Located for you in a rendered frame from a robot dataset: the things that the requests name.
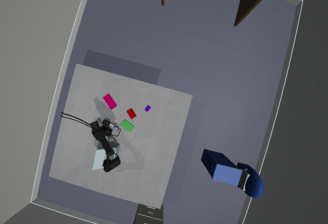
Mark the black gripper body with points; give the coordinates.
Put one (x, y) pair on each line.
(106, 123)

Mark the flat green block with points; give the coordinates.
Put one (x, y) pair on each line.
(127, 125)

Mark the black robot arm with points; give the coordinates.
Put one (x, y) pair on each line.
(99, 133)

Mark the magenta flat slab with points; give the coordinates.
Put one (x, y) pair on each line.
(110, 102)

